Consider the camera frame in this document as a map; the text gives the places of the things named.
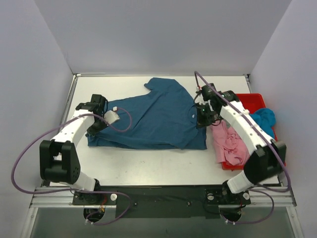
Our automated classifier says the aluminium front rail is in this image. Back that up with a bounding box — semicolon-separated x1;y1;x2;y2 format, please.
30;186;297;208

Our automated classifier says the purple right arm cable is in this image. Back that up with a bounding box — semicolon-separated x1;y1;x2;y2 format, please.
194;70;292;225

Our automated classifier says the dark blue t shirt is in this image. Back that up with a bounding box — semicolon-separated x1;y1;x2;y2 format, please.
87;77;207;150

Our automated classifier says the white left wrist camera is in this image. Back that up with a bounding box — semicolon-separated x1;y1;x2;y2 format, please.
104;107;120;125

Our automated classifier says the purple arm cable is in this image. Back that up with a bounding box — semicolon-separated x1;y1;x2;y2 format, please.
194;70;292;225
11;107;133;226

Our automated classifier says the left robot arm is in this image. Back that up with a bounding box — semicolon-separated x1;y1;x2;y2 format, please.
39;94;108;204

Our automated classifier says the bright blue t shirt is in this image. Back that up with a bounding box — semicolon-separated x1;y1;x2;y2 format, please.
250;108;276;138

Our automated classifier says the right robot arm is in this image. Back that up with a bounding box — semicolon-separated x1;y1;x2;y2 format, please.
194;85;286;203

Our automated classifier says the pink t shirt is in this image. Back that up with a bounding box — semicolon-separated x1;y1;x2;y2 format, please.
211;121;250;166

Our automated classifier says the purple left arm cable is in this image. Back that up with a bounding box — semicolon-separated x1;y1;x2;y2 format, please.
11;107;133;226

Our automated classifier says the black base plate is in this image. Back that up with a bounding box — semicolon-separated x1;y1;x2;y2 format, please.
72;185;251;219

